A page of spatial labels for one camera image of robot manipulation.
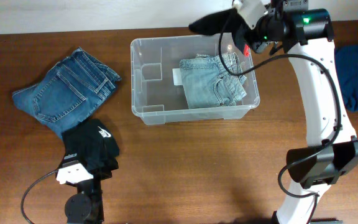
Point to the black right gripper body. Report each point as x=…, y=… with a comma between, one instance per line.
x=254, y=38

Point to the black garment with red trim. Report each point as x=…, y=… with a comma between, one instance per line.
x=226, y=21

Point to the light blue jeans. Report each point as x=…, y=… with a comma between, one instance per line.
x=207, y=81

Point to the clear plastic storage bin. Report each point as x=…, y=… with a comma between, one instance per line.
x=156, y=100

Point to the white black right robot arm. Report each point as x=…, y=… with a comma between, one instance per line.
x=332, y=145

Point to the white label in bin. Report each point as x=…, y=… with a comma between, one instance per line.
x=177, y=79

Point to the dark blue folded jeans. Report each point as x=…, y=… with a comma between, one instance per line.
x=71, y=91

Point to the black Nike garment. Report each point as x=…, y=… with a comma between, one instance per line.
x=92, y=145

